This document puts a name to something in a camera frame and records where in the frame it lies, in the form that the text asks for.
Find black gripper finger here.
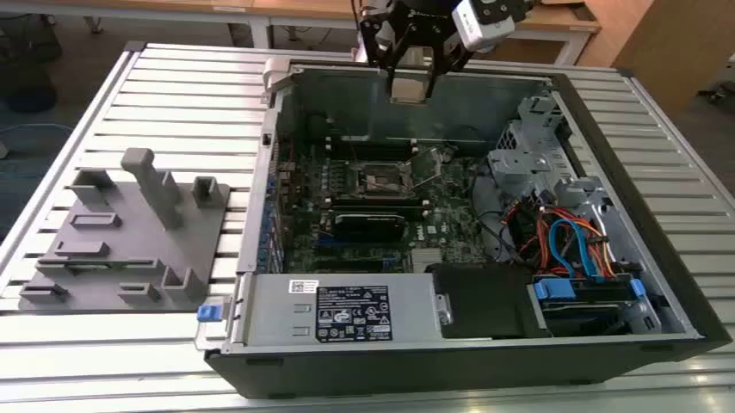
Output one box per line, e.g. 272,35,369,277
361,19,416,102
425,29,476,102

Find CPU with silver top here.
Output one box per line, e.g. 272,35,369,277
389,70,429,105

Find RAM slot with white latches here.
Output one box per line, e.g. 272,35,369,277
324,138,420,145
325,147,420,155

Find CPU socket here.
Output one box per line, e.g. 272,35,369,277
352,159,421,200

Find black expansion slot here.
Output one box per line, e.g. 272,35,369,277
313,244,403,257
309,257,397,272

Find wooden desk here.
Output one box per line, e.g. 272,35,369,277
0,0,271,48
252,0,603,65

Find grey plastic case latch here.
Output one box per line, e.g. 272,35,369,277
260,58,293,94

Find silver metal drive cage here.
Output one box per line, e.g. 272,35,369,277
485,95,581,184

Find green motherboard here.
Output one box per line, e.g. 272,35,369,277
275,141,495,274

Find wooden cabinet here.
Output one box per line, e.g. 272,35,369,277
573,0,735,120

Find black graphics card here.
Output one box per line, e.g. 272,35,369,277
331,211,409,243

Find silver heatsink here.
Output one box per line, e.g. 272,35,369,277
409,247,448,264

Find office chair base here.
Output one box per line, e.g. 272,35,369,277
697,55,735,104

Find silver metal disk bay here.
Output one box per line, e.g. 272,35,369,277
527,176,699,339

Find hard disk in blue carrier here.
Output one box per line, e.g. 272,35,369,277
531,274,645,337

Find grey parts rack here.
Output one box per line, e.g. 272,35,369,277
16,147,235,311

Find silver power supply unit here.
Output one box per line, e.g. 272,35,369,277
227,271,447,348

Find green RAM stick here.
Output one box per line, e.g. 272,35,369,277
61,260,130,273

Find black PC case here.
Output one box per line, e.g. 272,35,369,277
193,58,733,399

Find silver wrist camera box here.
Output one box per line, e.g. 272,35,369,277
451,0,516,49

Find long black wire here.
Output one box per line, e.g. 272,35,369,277
465,157,521,264

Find blue data wire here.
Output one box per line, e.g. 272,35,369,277
547,218,607,285

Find orange power wires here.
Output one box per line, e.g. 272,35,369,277
513,205,632,280

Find blue floor cable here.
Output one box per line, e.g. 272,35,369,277
0,122,76,180

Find black wire bin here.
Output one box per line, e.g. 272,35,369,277
0,12,62,114

